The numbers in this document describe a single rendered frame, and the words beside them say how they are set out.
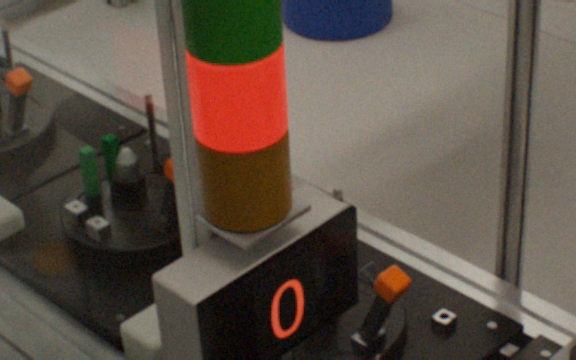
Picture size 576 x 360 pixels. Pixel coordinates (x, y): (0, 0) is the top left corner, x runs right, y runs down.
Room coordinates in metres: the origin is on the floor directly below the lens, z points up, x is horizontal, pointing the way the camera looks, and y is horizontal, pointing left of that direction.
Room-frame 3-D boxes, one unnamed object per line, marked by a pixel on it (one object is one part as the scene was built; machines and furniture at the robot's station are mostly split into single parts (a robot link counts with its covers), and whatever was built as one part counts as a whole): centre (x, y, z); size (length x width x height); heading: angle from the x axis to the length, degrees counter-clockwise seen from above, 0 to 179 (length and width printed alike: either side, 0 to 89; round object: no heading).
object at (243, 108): (0.57, 0.02, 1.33); 0.05 x 0.05 x 0.05
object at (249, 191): (0.57, 0.02, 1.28); 0.05 x 0.05 x 0.05
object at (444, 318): (0.80, -0.12, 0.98); 0.02 x 0.02 x 0.01; 43
